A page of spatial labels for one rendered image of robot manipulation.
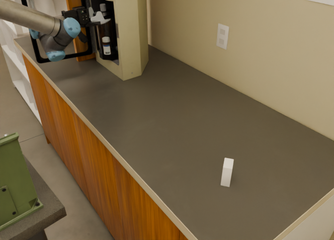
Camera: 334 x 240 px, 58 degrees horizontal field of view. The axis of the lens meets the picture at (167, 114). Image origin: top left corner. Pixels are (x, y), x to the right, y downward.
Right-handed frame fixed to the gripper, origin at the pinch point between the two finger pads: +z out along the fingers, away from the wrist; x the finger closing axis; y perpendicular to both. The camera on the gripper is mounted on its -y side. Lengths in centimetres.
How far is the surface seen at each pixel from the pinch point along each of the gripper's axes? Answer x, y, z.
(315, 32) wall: -85, 5, 44
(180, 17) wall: -6.3, -7.2, 43.1
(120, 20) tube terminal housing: -14.2, 2.2, 1.3
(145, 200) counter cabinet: -75, -43, -29
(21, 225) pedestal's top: -73, -26, -67
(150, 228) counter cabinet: -78, -57, -29
